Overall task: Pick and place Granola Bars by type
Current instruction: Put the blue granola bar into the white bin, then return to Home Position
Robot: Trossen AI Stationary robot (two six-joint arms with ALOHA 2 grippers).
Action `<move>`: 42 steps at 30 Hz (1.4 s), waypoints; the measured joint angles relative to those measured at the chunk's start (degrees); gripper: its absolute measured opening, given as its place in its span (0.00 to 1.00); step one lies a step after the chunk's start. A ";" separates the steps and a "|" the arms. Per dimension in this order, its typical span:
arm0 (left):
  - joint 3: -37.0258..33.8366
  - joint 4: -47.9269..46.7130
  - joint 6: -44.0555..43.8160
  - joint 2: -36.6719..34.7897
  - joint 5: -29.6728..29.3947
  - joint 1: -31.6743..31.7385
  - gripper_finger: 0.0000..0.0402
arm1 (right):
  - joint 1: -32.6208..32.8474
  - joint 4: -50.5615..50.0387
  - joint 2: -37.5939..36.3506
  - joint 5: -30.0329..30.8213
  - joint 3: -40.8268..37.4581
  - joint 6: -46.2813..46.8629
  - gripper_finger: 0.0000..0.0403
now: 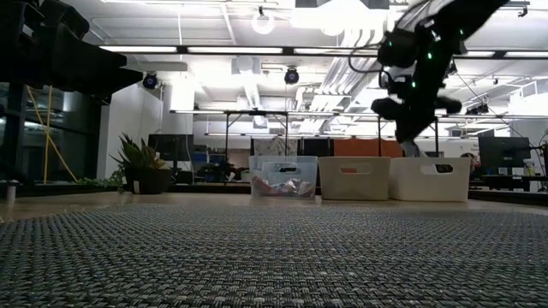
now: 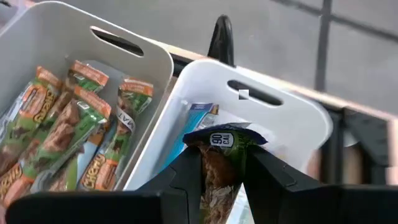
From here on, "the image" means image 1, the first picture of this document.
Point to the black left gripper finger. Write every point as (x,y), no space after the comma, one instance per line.
(85,62)
(115,83)

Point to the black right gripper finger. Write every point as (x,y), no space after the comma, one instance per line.
(421,126)
(405,130)

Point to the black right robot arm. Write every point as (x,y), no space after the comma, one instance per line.
(466,17)

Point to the orange partition panel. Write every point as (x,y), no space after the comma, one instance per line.
(368,147)

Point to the white plastic bin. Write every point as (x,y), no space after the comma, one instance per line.
(428,188)

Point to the grey plastic bin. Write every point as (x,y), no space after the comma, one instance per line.
(368,184)

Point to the black computer monitor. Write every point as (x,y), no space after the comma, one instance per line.
(317,147)
(503,149)
(171,147)

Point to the potted green succulent plant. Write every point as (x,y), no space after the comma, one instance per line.
(143,171)

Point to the long LED light bar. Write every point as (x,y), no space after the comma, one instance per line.
(235,50)

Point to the clear plastic bin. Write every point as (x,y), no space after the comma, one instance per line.
(265,167)

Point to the grey woven placemat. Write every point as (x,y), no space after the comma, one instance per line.
(257,256)

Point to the black background rig frame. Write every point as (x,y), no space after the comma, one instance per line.
(379,132)
(257,113)

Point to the black ceiling spot camera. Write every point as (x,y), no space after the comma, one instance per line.
(150,80)
(291,75)

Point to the small silver post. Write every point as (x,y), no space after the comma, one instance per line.
(10,192)

